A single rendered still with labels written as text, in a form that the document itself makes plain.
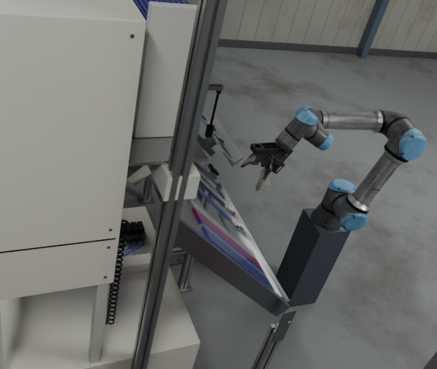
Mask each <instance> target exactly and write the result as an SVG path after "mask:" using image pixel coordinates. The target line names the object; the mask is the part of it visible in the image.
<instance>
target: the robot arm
mask: <svg viewBox="0 0 437 369"><path fill-rule="evenodd" d="M325 129H335V130H372V131H373V132H374V133H381V134H383V135H385V136H386V137H387V138H388V141H387V143H386V144H385V145H384V153H383V154H382V155H381V157H380V158H379V159H378V161H377V162H376V164H375V165H374V166H373V167H372V169H371V170H370V172H369V173H368V174H367V176H366V177H365V178H364V179H363V181H362V182H361V184H360V185H359V186H358V188H357V189H356V190H355V186H354V185H353V184H352V183H350V182H349V181H346V180H344V179H333V180H332V181H331V182H330V183H329V185H328V188H327V190H326V193H325V195H324V198H323V200H322V202H321V203H320V204H319V205H318V206H317V207H316V208H315V209H314V211H313V214H312V217H313V220H314V222H315V223H316V224H317V225H318V226H320V227H322V228H324V229H326V230H330V231H335V230H338V229H340V228H341V226H342V227H343V228H344V229H345V230H347V231H355V230H358V229H361V228H362V227H364V226H365V225H366V224H367V215H366V214H367V213H368V212H369V211H370V204H371V202H372V201H373V200H374V198H375V197H376V196H377V195H378V194H379V192H380V191H381V190H382V188H383V187H384V185H385V184H386V183H387V182H388V181H389V180H390V178H391V177H392V175H393V174H394V173H395V172H396V170H397V169H398V168H399V167H400V165H401V164H402V163H407V162H408V161H411V160H415V159H416V158H418V157H420V156H421V155H422V154H423V152H424V151H425V148H426V145H427V142H426V139H425V137H424V136H423V134H422V132H421V131H420V130H419V129H418V128H417V127H416V126H415V125H414V124H413V122H412V121H411V120H410V119H409V118H408V117H407V116H405V115H403V114H401V113H398V112H394V111H383V110H375V111H374V112H356V111H314V110H313V109H312V108H311V107H310V106H309V105H303V106H302V107H300V108H299V109H298V110H297V111H296V115H295V117H294V118H293V120H292V121H291V122H290V123H289V124H288V125H287V126H286V128H285V129H284V130H283V131H282V132H281V133H280V134H279V135H278V137H277V138H276V139H275V141H276V142H277V143H276V142H272V143H252V144H251V145H250V150H251V151H252V152H253V153H252V154H251V155H250V156H249V157H248V158H247V159H246V160H245V161H244V162H243V163H242V165H241V168H243V167H245V166H246V165H249V164H252V165H258V164H259V163H258V162H260V163H261V167H265V168H264V169H263V170H261V172H260V177H259V179H258V183H257V184H256V186H255V188H256V191H259V190H260V189H261V187H262V186H263V185H270V184H271V180H270V178H269V175H270V172H273V173H275V174H277V173H278V172H279V171H280V170H281V169H282V168H283V167H284V166H285V163H284V161H285V160H286V159H287V158H288V157H289V156H290V154H291V153H292V152H293V150H292V148H294V147H295V146H296V145H297V144H298V143H299V142H300V140H301V139H302V138H304V139H305V140H306V141H308V142H310V143H311V144H312V145H314V146H315V148H318V149H320V150H326V149H328V148H329V147H330V146H331V145H332V142H333V136H332V135H331V134H330V133H329V132H328V131H326V130H325ZM280 166H281V167H282V168H281V169H280V170H279V171H277V169H278V168H279V167H280Z"/></svg>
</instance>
